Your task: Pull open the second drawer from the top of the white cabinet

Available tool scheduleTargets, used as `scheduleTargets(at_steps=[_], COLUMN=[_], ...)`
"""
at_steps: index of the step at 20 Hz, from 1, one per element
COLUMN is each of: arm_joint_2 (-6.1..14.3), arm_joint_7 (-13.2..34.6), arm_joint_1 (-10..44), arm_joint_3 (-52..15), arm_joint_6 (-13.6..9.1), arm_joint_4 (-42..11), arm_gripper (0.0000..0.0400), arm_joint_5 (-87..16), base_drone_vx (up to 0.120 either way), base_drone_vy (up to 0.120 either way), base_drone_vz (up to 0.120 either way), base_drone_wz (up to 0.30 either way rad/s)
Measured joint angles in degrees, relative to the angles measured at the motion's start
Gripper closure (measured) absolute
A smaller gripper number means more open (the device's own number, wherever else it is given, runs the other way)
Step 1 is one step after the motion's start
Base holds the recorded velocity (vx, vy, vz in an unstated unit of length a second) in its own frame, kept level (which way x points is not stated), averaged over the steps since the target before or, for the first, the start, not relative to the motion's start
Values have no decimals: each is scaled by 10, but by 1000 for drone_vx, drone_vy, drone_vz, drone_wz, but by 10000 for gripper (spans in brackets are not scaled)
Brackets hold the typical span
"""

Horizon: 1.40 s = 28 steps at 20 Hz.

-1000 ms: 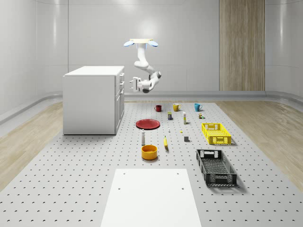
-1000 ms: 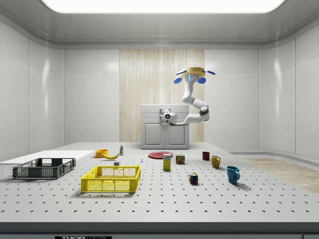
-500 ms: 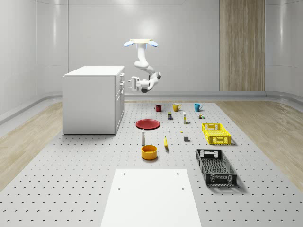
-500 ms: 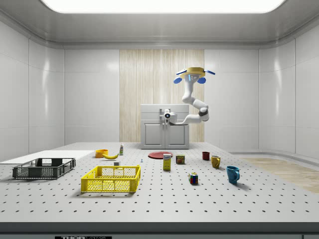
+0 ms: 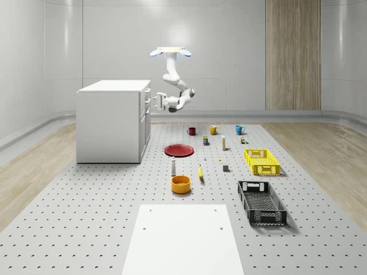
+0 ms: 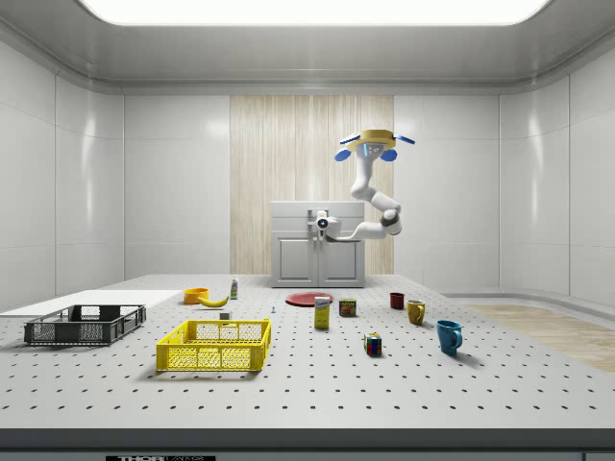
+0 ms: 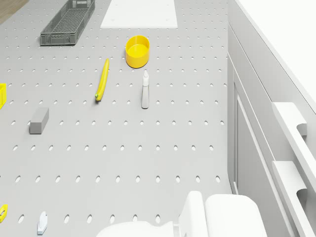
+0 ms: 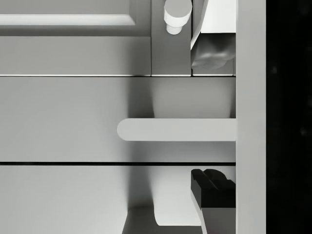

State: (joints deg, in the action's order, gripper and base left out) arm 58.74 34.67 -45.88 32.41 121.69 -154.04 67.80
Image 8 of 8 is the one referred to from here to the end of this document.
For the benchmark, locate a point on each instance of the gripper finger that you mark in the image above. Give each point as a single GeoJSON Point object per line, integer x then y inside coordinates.
{"type": "Point", "coordinates": [214, 192]}
{"type": "Point", "coordinates": [212, 51]}

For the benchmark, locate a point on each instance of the white cabinet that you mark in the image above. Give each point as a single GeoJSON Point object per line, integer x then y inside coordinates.
{"type": "Point", "coordinates": [73, 53]}

